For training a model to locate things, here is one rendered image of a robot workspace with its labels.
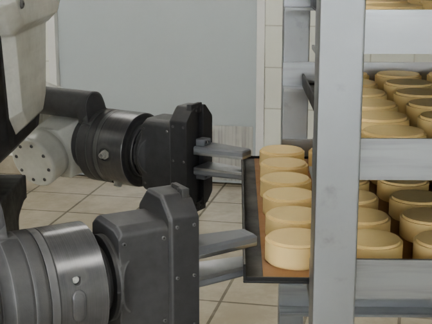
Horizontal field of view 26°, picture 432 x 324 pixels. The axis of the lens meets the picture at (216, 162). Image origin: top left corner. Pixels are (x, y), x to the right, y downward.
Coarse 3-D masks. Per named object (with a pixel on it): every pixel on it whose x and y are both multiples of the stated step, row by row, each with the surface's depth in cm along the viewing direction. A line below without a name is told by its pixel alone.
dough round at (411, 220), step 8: (416, 208) 81; (424, 208) 81; (400, 216) 80; (408, 216) 79; (416, 216) 79; (424, 216) 79; (400, 224) 79; (408, 224) 78; (416, 224) 78; (424, 224) 77; (400, 232) 79; (408, 232) 78; (416, 232) 78; (408, 240) 79
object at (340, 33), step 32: (320, 0) 61; (352, 0) 61; (320, 32) 61; (352, 32) 61; (320, 64) 62; (352, 64) 62; (320, 96) 62; (352, 96) 62; (320, 128) 63; (352, 128) 63; (320, 160) 63; (352, 160) 63; (320, 192) 64; (352, 192) 64; (320, 224) 64; (352, 224) 64; (320, 256) 65; (352, 256) 65; (320, 288) 65; (352, 288) 65; (320, 320) 66; (352, 320) 66
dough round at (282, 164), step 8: (264, 160) 99; (272, 160) 99; (280, 160) 99; (288, 160) 99; (296, 160) 99; (264, 168) 97; (272, 168) 96; (280, 168) 96; (288, 168) 96; (296, 168) 96; (304, 168) 96
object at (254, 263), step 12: (252, 156) 108; (252, 168) 104; (252, 180) 99; (252, 192) 94; (252, 204) 90; (252, 216) 86; (252, 228) 82; (252, 252) 76; (252, 264) 73; (252, 276) 70; (264, 276) 70; (276, 276) 70
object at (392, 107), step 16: (368, 80) 96; (384, 80) 100; (400, 80) 96; (416, 80) 96; (368, 96) 87; (384, 96) 88; (400, 96) 88; (416, 96) 87; (368, 112) 78; (384, 112) 78; (400, 112) 78; (416, 112) 82; (368, 128) 72; (384, 128) 72; (400, 128) 72; (416, 128) 72
